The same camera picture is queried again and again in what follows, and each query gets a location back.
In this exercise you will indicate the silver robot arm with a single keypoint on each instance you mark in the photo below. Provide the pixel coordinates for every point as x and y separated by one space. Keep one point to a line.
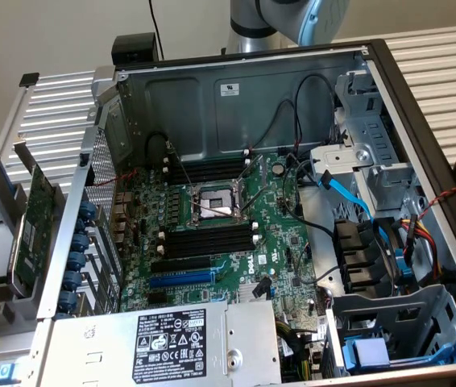
252 24

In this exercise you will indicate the RAM slot white latches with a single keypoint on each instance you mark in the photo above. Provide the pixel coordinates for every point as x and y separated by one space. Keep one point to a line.
208 230
208 161
208 173
208 244

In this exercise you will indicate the round coin battery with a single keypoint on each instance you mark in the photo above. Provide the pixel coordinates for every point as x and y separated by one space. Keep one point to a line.
278 168

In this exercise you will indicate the green motherboard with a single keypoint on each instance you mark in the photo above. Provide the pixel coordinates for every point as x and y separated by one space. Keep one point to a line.
276 225

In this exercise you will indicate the long black expansion slot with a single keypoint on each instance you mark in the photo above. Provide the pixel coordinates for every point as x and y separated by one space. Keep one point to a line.
179 264

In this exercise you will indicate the black round speaker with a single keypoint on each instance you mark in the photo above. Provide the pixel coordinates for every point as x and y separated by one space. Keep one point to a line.
155 145

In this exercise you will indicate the grey metal PC case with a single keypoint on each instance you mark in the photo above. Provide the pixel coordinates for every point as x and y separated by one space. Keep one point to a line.
179 113

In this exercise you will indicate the long blue expansion slot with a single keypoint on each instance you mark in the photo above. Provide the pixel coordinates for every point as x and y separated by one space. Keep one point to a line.
181 279

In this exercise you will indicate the silver chipset heatsink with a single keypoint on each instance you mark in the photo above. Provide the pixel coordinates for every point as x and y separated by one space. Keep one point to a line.
244 294

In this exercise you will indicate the white case label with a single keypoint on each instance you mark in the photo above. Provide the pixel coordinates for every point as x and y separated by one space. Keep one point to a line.
229 89

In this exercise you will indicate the short black expansion slot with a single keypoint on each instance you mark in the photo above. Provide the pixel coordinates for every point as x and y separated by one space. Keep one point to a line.
157 298

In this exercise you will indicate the blue card latch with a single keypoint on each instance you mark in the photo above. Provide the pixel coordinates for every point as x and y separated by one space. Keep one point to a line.
73 281
80 242
88 210
81 225
67 301
77 261

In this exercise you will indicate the silver metal drive cage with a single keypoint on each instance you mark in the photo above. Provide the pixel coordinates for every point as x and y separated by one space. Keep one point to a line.
389 177

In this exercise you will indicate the black box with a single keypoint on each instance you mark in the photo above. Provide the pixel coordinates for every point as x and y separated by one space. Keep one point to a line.
135 48

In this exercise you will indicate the grey metal disk bay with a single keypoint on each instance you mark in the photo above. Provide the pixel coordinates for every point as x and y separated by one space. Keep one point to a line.
377 306

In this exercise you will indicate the blue plastic clip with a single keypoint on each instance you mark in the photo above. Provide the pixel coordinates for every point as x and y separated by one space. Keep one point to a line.
404 268

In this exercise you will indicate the green graphics card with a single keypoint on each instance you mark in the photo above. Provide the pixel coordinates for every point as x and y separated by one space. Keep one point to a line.
34 225

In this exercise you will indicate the silver power supply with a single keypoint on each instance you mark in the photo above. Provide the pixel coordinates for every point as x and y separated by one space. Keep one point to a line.
91 350

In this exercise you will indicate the blue plastic disk caddy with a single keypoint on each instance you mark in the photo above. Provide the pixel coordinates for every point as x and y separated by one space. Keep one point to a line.
369 350

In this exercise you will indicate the black table end cap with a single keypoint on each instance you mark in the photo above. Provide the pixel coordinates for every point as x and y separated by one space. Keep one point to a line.
29 79

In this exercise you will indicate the blue square button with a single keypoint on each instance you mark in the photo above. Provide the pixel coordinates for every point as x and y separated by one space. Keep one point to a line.
7 374

